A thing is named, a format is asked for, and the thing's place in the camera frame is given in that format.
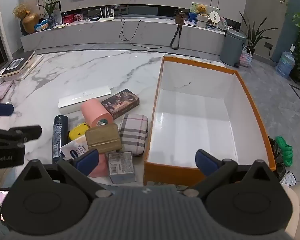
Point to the red box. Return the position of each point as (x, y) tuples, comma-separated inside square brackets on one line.
[(68, 19)]

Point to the dark book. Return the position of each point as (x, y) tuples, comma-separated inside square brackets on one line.
[(16, 65)]

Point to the white bottle colourful label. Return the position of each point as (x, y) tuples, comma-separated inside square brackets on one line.
[(71, 148)]

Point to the gold vase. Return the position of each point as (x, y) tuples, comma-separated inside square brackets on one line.
[(30, 23)]

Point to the grey pedal bin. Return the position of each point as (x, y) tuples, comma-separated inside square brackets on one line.
[(232, 47)]

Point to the striped white tin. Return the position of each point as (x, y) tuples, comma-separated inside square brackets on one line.
[(132, 132)]

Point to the white long box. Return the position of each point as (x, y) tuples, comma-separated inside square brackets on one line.
[(82, 98)]

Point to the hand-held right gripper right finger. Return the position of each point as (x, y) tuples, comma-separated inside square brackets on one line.
[(206, 163)]

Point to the wall socket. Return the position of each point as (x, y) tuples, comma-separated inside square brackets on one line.
[(268, 45)]

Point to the pink paper roll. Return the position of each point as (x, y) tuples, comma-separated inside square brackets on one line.
[(93, 111)]

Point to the round white fan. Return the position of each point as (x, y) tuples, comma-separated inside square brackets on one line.
[(214, 16)]

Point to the illustrated card box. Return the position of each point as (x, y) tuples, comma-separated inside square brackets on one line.
[(120, 102)]

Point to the teddy bear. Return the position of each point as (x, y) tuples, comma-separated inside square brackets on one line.
[(202, 8)]

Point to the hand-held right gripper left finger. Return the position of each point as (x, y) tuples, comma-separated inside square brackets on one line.
[(86, 161)]

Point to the green potted plant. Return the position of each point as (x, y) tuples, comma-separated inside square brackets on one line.
[(50, 6)]

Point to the black rubbish bag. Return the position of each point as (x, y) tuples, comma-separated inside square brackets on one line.
[(277, 160)]

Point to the white pot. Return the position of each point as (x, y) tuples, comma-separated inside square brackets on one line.
[(202, 20)]

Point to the white router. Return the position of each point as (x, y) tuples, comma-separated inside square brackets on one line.
[(106, 17)]

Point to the stack of books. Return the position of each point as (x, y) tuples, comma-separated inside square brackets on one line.
[(31, 67)]

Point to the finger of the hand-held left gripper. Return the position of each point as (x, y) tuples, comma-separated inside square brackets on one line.
[(1, 110), (27, 133)]

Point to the tall leafy floor plant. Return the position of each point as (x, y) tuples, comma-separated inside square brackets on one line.
[(255, 35)]

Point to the dried yellow flowers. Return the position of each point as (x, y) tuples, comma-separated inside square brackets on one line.
[(22, 10)]

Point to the orange storage box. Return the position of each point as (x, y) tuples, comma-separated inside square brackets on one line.
[(195, 117)]

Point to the small barcode box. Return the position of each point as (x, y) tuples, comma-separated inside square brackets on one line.
[(121, 167)]

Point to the gold box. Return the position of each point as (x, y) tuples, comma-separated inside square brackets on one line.
[(102, 137)]

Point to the yellow tape measure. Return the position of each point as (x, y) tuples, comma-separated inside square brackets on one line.
[(77, 131)]

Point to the black spray can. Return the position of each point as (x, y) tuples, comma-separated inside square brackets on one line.
[(60, 135)]

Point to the blue water jug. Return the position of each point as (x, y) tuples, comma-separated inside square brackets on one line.
[(285, 65)]

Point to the pink case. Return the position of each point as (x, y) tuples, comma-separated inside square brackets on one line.
[(4, 88)]

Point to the green slipper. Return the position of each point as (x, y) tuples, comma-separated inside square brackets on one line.
[(288, 158), (281, 142)]

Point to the blue snack packet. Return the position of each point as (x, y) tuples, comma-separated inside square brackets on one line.
[(42, 25)]

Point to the marble television console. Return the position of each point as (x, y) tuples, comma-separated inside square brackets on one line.
[(90, 33)]

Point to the framed picture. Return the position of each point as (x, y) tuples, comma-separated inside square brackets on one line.
[(193, 17)]

